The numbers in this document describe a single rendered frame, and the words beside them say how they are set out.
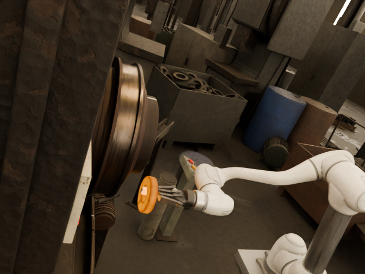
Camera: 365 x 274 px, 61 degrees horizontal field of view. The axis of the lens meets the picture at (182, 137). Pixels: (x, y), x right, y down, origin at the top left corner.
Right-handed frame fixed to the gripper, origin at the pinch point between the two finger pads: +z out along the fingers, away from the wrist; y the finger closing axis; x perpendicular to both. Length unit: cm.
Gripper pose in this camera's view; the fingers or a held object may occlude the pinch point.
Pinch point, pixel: (149, 191)
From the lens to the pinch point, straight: 133.2
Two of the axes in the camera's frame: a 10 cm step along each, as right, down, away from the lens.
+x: 4.0, -8.4, -3.8
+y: -2.4, -5.0, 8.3
